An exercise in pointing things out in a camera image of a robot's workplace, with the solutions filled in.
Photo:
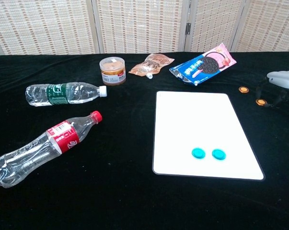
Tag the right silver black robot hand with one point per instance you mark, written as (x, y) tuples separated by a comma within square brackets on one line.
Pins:
[(285, 80)]

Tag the orange button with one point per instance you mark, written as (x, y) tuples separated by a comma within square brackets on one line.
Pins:
[(261, 102), (244, 89)]

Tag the cyan button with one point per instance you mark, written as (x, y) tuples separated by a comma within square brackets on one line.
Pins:
[(198, 152), (218, 154)]

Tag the white rectangular board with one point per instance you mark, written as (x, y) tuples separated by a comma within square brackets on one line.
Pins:
[(201, 134)]

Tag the blue pink cookie box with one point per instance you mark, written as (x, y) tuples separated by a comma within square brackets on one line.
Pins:
[(204, 65)]

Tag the black screen hinge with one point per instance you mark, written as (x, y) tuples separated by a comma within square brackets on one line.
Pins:
[(188, 28)]

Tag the brown spout pouch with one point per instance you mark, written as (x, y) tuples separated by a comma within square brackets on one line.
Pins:
[(150, 64)]

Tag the woven bamboo folding screen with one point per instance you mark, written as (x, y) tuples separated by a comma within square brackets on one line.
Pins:
[(139, 24)]

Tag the clear jar brown contents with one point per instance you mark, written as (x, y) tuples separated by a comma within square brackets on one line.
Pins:
[(112, 70)]

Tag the green label water bottle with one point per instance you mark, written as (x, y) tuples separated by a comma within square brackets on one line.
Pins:
[(62, 93)]

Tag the black velvet tablecloth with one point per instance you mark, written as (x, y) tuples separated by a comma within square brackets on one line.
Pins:
[(86, 191)]

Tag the red label cola bottle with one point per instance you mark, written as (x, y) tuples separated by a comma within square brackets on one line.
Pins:
[(50, 146)]

